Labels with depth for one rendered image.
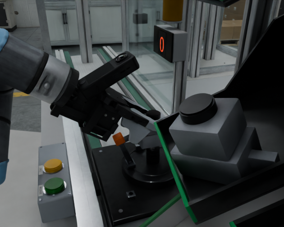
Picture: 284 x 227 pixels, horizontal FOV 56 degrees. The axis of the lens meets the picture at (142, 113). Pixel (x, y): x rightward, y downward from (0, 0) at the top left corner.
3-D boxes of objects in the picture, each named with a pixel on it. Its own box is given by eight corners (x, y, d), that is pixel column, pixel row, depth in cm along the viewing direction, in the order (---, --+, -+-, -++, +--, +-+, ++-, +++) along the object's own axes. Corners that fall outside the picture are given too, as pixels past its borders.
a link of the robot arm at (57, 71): (48, 49, 47) (49, 61, 40) (72, 61, 49) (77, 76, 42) (28, 84, 48) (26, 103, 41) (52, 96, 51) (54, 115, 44)
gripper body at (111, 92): (102, 124, 57) (48, 101, 51) (123, 91, 55) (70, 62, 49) (109, 144, 50) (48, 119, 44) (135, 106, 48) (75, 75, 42)
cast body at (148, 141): (141, 149, 55) (141, 120, 52) (135, 138, 59) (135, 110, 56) (178, 142, 58) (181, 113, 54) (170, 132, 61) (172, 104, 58)
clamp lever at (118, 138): (127, 166, 58) (113, 140, 54) (125, 161, 59) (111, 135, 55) (142, 158, 58) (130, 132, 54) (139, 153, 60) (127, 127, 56)
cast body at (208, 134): (180, 174, 26) (150, 118, 22) (200, 143, 28) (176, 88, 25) (273, 197, 20) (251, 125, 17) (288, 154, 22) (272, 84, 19)
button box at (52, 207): (42, 224, 56) (36, 202, 53) (42, 164, 74) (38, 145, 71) (76, 215, 58) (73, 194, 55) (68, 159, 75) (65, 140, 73)
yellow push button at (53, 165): (45, 177, 61) (43, 170, 60) (45, 166, 64) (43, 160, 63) (63, 173, 62) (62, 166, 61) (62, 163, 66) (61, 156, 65)
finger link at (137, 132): (150, 149, 56) (112, 129, 53) (166, 126, 54) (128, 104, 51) (153, 156, 53) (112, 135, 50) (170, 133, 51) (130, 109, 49)
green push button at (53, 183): (45, 199, 55) (43, 191, 54) (45, 186, 59) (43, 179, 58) (65, 194, 56) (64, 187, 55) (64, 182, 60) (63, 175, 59)
